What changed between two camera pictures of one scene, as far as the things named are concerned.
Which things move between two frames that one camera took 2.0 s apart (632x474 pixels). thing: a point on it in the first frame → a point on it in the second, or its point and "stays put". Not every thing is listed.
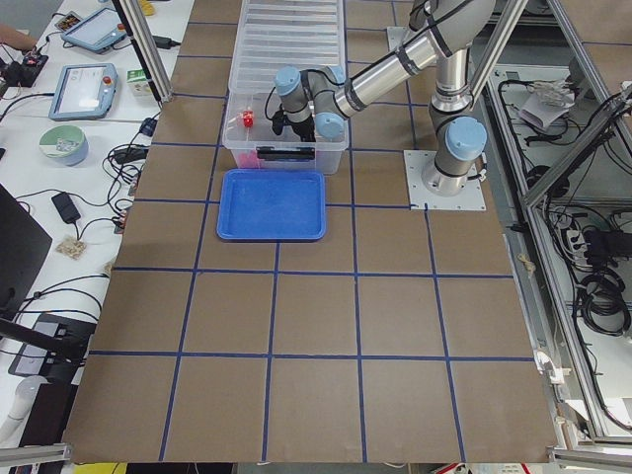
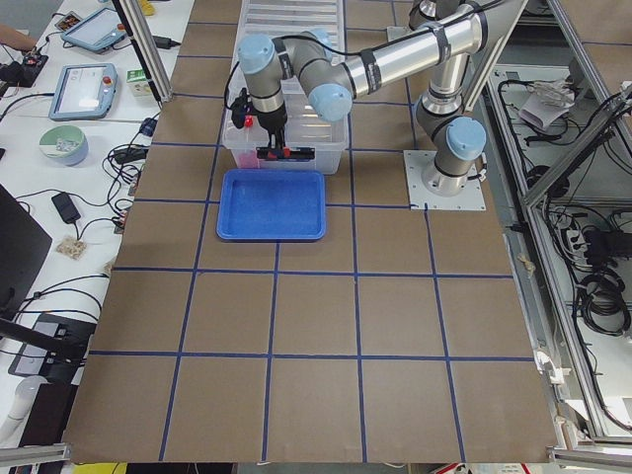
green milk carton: [138, 83] stays put
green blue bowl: [65, 143] stays put
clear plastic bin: [273, 35] stays put
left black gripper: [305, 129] → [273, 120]
